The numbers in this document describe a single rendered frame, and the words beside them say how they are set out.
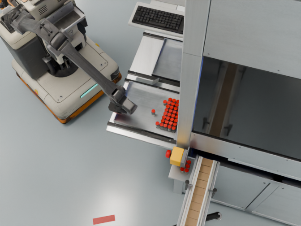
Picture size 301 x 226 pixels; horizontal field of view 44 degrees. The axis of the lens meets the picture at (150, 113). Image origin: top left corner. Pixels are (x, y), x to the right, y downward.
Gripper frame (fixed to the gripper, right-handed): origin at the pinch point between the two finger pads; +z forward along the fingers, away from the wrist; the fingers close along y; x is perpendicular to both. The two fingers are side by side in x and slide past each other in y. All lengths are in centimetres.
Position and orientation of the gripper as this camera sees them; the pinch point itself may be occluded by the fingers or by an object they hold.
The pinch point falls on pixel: (119, 112)
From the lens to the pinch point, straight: 207.3
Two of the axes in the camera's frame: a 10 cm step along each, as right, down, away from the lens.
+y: 9.5, 3.2, -0.6
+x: 3.1, -8.6, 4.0
